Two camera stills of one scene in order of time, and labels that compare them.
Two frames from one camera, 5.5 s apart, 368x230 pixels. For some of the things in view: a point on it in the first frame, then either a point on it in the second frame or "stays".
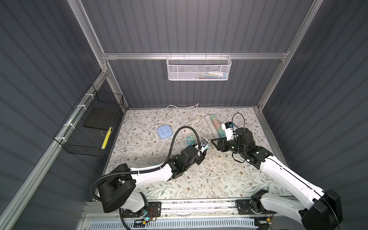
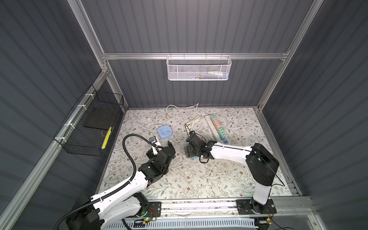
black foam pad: [100, 118] stays
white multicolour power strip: [212, 127] stays
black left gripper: [201, 157] -> [150, 156]
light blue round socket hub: [165, 132] stays
